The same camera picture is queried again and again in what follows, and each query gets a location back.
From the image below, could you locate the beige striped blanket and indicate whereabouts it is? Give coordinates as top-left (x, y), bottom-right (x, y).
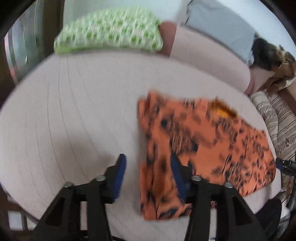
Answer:
top-left (250, 91), bottom-right (295, 161)

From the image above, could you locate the wooden glass cabinet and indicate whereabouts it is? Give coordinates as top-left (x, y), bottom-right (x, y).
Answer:
top-left (0, 0), bottom-right (65, 88)

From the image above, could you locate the grey pillow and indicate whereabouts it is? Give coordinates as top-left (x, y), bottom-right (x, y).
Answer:
top-left (185, 0), bottom-right (256, 66)

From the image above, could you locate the orange black floral garment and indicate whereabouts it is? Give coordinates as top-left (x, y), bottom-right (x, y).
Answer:
top-left (138, 91), bottom-right (276, 220)

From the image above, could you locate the black brown furry blanket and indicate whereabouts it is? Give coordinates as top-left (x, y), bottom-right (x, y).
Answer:
top-left (252, 38), bottom-right (295, 94)

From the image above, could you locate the green white patterned pillow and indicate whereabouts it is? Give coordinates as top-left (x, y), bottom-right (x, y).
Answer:
top-left (54, 6), bottom-right (164, 54)

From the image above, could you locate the pink bolster cushion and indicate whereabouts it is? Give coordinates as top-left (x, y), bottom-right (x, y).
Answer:
top-left (159, 21), bottom-right (254, 95)

